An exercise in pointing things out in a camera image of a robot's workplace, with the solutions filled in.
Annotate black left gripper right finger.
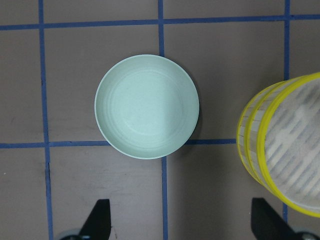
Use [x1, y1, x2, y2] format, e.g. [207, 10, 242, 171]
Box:
[251, 197, 297, 240]

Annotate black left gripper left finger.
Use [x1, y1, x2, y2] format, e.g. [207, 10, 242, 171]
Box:
[78, 199, 112, 240]

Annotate light green plate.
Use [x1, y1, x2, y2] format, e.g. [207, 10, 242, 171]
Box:
[94, 54, 200, 160]

